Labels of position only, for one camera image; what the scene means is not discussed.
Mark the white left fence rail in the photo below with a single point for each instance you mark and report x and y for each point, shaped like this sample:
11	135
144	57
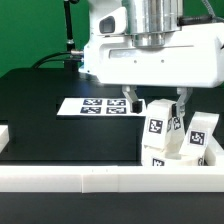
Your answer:
4	137

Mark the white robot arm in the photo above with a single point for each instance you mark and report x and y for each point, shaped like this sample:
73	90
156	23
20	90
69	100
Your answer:
151	43

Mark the white right fence rail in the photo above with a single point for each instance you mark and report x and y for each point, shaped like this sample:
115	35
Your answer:
214	154

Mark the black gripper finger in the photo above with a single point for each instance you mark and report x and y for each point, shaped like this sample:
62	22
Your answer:
130	94
178	108

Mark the white round stool seat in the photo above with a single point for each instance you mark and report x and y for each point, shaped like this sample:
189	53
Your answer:
155	157

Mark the white fence rail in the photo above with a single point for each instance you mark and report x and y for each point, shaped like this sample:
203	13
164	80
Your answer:
214	154
110	179
4	137

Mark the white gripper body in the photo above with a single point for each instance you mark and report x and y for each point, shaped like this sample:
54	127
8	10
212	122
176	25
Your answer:
191	57

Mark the white front fence rail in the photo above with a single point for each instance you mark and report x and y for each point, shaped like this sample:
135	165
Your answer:
110	179

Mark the white tag sheet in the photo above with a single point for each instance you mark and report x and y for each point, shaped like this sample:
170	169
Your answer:
98	107

